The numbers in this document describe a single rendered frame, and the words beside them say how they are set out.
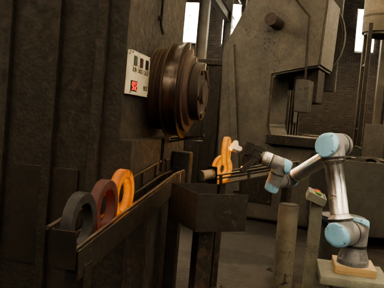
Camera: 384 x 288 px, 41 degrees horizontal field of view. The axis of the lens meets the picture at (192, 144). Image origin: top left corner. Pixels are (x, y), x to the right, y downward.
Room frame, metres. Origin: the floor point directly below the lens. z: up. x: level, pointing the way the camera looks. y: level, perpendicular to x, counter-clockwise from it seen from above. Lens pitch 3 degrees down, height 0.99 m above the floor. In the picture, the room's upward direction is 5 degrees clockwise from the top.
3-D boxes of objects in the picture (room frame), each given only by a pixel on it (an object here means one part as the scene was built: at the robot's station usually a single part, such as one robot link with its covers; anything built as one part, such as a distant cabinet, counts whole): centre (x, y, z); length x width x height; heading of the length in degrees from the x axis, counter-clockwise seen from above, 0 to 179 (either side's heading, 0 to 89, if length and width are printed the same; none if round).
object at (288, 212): (3.03, -0.61, 0.26); 0.12 x 0.12 x 0.52
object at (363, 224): (2.47, -0.84, 0.50); 0.13 x 0.12 x 0.14; 135
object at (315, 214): (3.03, -0.78, 0.31); 0.24 x 0.16 x 0.62; 168
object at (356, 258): (2.48, -0.84, 0.39); 0.15 x 0.15 x 0.10
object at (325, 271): (2.48, -0.84, 0.28); 0.32 x 0.32 x 0.04; 79
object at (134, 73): (2.20, 0.26, 1.15); 0.26 x 0.02 x 0.18; 168
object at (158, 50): (2.53, 0.16, 1.12); 0.47 x 0.10 x 0.47; 168
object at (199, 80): (2.50, -0.02, 1.11); 0.28 x 0.06 x 0.28; 168
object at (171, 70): (2.51, 0.08, 1.11); 0.47 x 0.06 x 0.47; 168
